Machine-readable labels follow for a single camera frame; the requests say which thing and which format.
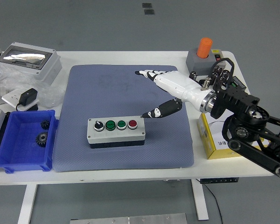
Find white table leg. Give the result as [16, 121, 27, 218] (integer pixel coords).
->
[17, 183, 38, 224]
[191, 179, 210, 221]

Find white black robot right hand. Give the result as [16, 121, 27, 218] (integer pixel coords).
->
[134, 69, 212, 119]

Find yellow white cardboard box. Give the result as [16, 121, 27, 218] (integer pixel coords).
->
[197, 111, 271, 161]

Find black thin cable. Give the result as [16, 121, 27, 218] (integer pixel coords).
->
[196, 178, 224, 224]

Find black power adapter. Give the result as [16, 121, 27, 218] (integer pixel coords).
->
[15, 88, 39, 112]

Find orange cylinder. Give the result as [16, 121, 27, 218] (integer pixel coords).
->
[196, 37, 213, 59]

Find grey enclosure with clear window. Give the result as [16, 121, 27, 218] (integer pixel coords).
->
[0, 42, 63, 86]

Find clear plastic bag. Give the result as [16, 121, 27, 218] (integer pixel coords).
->
[0, 64, 66, 108]

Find black module with green terminal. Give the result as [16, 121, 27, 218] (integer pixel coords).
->
[231, 76, 250, 94]

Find grey-blue table mat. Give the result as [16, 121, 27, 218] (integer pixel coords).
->
[53, 64, 195, 173]

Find grey switch box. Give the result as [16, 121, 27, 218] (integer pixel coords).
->
[185, 48, 227, 76]

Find large black gear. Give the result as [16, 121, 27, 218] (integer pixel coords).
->
[35, 131, 49, 148]

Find black table control panel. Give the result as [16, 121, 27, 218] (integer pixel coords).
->
[200, 177, 239, 185]

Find blue plastic bin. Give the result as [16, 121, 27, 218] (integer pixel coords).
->
[0, 109, 59, 174]

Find grey four-button control box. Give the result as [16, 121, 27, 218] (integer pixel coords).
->
[87, 115, 146, 149]

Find silver metal plate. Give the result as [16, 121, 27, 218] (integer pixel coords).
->
[70, 212, 188, 224]

